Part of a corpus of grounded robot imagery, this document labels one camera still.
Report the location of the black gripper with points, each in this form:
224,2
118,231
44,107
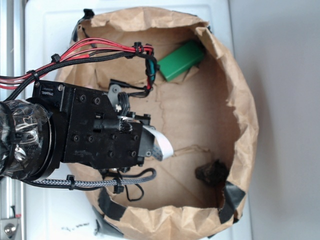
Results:
85,128

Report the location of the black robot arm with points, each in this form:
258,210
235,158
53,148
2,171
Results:
22,137

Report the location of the brown paper bag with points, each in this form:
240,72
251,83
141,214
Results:
208,113

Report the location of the green rectangular block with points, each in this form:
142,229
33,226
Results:
181,60

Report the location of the dark brown rough chunk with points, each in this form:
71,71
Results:
212,173

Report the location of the aluminium frame rail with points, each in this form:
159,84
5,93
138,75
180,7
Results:
12,63

